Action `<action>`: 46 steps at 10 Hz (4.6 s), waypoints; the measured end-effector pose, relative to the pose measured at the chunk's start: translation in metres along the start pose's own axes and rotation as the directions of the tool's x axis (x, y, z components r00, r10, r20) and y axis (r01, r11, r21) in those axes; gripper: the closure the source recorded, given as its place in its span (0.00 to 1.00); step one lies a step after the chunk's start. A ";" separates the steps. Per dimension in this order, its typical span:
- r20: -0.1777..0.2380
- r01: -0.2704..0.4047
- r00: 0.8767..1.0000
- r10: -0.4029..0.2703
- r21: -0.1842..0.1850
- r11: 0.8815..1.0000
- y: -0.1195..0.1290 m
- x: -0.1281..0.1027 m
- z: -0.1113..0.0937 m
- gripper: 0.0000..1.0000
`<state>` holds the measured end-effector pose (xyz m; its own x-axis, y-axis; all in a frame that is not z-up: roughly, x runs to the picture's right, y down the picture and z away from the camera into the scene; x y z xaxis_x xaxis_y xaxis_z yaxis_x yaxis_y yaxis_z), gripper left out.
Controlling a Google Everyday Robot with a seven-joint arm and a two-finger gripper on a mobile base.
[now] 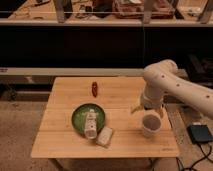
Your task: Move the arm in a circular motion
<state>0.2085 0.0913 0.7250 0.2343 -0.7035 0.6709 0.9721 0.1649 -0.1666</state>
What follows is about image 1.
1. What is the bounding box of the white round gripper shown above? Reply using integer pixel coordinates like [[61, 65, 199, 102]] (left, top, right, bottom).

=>
[[141, 112, 162, 138]]

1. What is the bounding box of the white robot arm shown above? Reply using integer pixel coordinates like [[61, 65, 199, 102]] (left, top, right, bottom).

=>
[[131, 59, 213, 138]]

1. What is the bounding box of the beige sponge block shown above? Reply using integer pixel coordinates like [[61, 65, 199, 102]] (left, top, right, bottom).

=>
[[97, 127, 113, 147]]

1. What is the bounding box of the black box on floor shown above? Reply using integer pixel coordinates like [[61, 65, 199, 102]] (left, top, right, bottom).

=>
[[187, 125, 213, 144]]

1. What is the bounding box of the white plastic bottle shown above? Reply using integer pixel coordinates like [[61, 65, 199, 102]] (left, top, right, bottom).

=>
[[84, 109, 97, 139]]

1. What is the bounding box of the wooden table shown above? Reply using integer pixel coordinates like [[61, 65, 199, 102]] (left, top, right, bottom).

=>
[[31, 77, 179, 161]]

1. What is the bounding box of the red chili pepper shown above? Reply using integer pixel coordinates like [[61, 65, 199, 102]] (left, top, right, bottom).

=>
[[92, 82, 98, 98]]

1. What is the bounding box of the green round plate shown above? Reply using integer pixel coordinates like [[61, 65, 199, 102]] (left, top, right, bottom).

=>
[[71, 103, 106, 135]]

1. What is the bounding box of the black floor cable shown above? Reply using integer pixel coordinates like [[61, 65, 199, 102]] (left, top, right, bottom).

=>
[[175, 142, 213, 171]]

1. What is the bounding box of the wooden shelf rail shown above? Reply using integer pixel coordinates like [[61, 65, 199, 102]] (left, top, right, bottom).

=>
[[0, 67, 143, 76]]

